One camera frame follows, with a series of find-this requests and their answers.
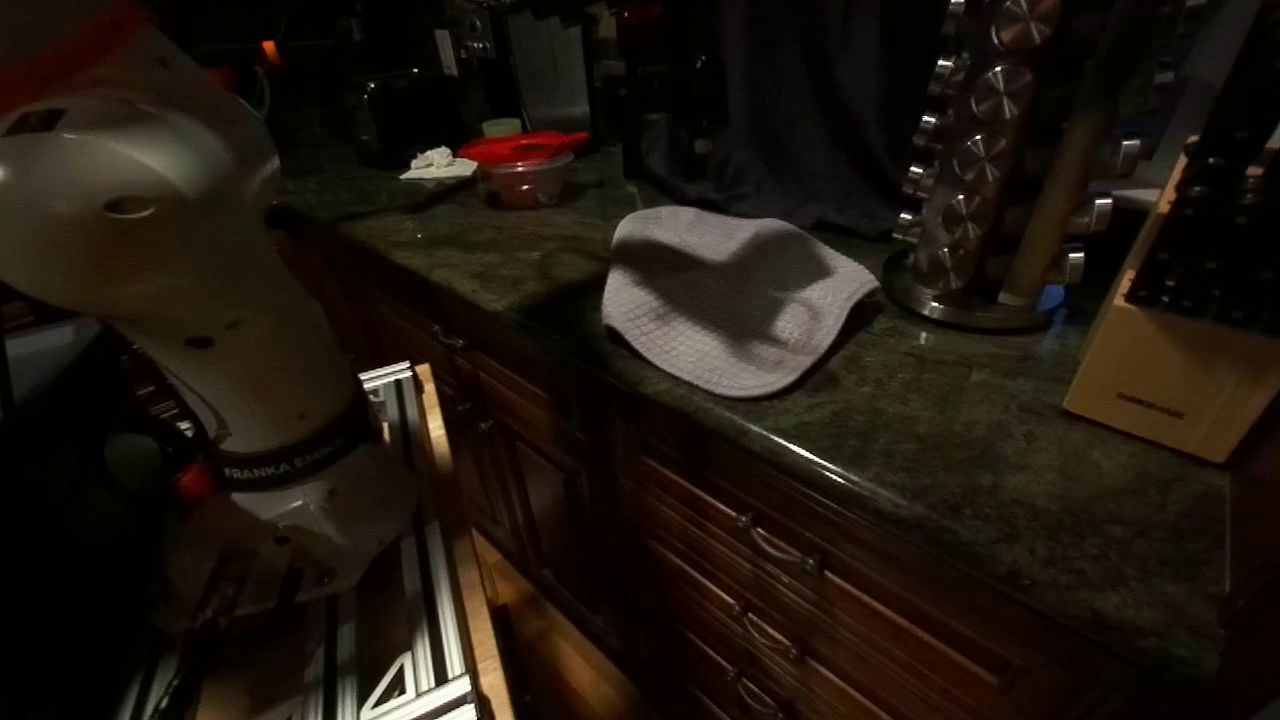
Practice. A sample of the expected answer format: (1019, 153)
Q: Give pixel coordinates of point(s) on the small white crumpled cloth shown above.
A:
(437, 166)

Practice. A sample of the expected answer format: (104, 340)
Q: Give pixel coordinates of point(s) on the small red button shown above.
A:
(193, 482)

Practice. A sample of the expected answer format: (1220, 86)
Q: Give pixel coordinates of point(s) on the small blue object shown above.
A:
(1053, 306)

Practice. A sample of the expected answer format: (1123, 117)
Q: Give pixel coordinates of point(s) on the dark wooden drawer cabinet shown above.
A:
(747, 586)

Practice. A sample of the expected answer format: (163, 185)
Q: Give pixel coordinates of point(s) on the metal spice jar carousel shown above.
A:
(971, 162)

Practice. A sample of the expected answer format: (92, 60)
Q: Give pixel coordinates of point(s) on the red bowl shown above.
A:
(520, 162)

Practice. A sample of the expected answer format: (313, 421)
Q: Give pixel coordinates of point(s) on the grey box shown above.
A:
(545, 66)

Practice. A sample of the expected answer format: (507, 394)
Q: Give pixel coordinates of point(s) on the wooden paper towel pole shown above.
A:
(1053, 212)

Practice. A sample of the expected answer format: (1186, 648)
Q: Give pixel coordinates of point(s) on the wooden knife block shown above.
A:
(1175, 347)

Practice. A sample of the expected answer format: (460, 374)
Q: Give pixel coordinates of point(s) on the grey waffle kitchen towel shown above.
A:
(735, 302)

